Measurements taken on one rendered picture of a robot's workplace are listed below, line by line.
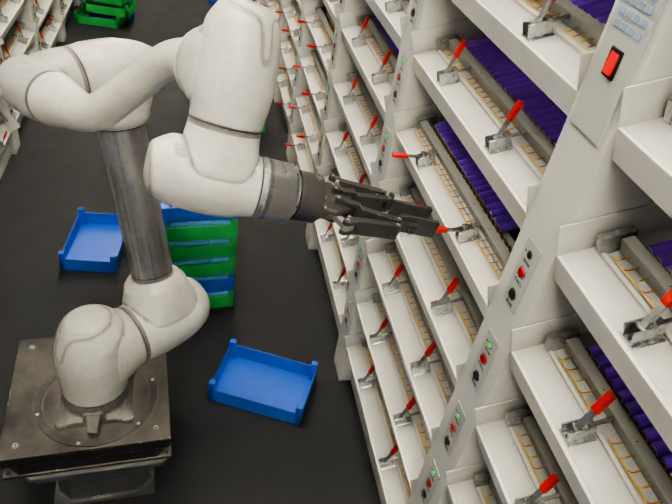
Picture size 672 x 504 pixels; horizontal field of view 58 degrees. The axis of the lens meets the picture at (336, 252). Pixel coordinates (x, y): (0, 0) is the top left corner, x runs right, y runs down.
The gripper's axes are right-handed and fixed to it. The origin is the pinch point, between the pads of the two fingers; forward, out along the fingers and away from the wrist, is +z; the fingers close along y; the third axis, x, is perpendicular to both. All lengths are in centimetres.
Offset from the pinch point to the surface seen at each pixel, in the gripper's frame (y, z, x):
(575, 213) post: -18.1, 10.0, -16.6
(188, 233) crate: 87, -21, 75
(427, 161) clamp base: 34.9, 17.4, 6.3
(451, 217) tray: 15.9, 17.1, 7.8
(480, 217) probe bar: 11.0, 19.4, 3.6
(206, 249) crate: 87, -13, 81
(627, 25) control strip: -13.2, 5.0, -38.2
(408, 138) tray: 47, 17, 8
